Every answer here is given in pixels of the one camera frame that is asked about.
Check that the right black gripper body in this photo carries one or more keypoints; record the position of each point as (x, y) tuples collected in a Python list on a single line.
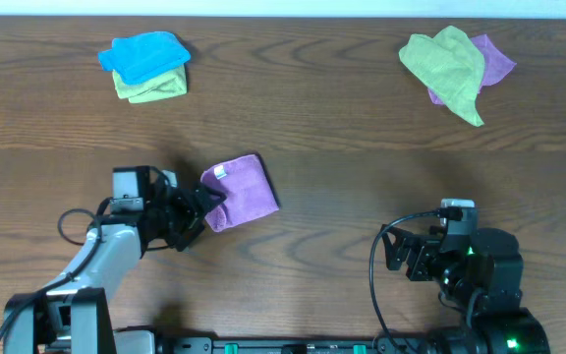
[(430, 265)]

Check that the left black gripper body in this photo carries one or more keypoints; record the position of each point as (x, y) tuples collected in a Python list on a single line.
[(195, 211)]

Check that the purple microfiber cloth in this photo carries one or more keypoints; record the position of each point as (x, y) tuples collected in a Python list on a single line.
[(249, 195)]

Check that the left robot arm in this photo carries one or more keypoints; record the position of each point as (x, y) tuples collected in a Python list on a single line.
[(70, 313)]

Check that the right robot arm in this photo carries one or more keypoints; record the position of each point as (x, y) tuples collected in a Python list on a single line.
[(479, 272)]

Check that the folded green cloth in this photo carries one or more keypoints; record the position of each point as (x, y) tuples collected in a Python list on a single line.
[(167, 85)]

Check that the folded blue cloth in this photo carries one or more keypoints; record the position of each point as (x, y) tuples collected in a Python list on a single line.
[(142, 57)]

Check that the crumpled green cloth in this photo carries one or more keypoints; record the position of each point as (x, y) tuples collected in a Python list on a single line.
[(450, 66)]

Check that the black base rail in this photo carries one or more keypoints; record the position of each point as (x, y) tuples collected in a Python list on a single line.
[(206, 345)]

